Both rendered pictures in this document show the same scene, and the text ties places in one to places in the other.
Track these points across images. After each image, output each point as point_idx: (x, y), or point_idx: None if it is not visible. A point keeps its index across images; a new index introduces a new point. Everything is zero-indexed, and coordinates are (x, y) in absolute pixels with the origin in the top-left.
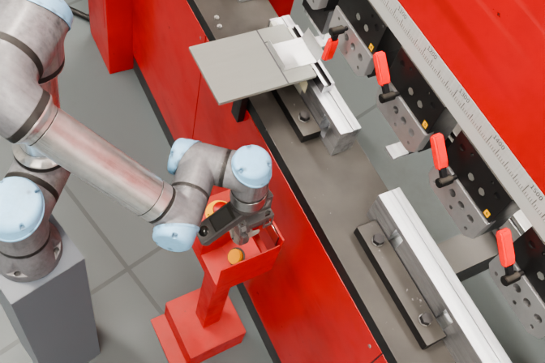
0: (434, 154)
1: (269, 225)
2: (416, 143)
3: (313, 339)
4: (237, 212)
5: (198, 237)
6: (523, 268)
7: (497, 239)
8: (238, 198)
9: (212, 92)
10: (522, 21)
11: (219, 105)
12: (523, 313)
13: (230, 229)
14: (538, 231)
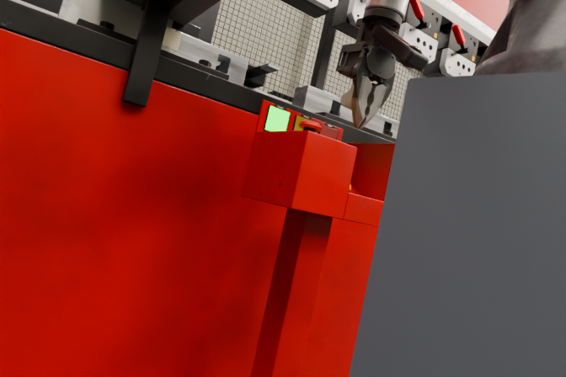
0: None
1: (323, 130)
2: None
3: (342, 295)
4: (393, 32)
5: (423, 56)
6: (415, 24)
7: (417, 1)
8: None
9: None
10: None
11: (43, 144)
12: (424, 53)
13: (365, 98)
14: None
